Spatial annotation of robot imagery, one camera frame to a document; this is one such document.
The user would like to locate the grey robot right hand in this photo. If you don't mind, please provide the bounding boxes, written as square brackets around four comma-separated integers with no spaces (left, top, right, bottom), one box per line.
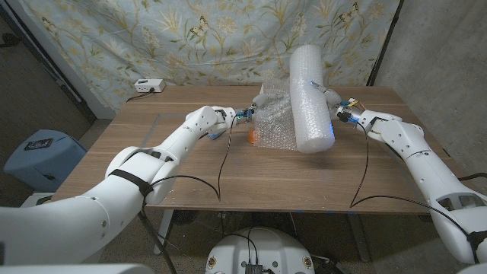
[310,80,361,126]

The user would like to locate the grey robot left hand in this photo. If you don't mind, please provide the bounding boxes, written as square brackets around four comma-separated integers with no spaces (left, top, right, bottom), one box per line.
[235,93,283,125]

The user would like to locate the bubble wrap roll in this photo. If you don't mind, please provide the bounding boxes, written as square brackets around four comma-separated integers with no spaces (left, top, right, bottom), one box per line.
[252,44,337,155]

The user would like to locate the white power strip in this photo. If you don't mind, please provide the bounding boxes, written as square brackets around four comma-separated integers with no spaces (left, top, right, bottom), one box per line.
[133,78,167,94]

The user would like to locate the black backdrop stand pole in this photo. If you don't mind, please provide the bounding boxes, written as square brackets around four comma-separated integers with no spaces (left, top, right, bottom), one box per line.
[32,45,84,104]
[365,0,405,88]

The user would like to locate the floral backdrop cloth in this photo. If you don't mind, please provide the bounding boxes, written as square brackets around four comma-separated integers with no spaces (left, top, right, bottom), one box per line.
[22,0,403,112]

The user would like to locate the grey table leg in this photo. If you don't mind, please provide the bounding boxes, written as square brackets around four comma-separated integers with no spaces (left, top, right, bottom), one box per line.
[348,212,371,263]

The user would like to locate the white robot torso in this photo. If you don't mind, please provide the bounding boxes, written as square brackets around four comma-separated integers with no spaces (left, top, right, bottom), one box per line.
[204,227,316,274]

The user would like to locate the white table leg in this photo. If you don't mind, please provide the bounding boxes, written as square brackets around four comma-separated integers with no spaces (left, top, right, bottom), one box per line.
[154,209,174,255]

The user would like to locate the blue plastic bin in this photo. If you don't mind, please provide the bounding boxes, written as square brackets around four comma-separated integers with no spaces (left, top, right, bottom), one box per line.
[2,129,88,193]

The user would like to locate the yellow and white floor mat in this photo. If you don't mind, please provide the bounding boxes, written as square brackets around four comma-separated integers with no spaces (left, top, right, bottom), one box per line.
[21,192,54,209]

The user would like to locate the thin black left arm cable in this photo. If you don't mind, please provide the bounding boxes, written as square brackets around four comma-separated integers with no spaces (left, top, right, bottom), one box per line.
[150,113,237,202]

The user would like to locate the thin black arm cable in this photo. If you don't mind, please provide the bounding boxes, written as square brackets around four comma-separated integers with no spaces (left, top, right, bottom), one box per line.
[150,113,237,202]
[349,119,473,239]

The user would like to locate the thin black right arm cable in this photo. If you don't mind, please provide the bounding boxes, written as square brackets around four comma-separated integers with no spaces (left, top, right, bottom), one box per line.
[349,119,473,239]

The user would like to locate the black power strip cord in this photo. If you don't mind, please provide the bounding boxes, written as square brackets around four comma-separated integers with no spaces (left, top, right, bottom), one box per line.
[126,88,156,103]

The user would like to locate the black torso cable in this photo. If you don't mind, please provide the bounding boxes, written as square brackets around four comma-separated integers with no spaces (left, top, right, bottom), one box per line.
[227,232,260,266]

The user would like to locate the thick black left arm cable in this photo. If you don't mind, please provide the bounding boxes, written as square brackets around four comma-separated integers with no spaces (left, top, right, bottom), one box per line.
[136,205,178,274]

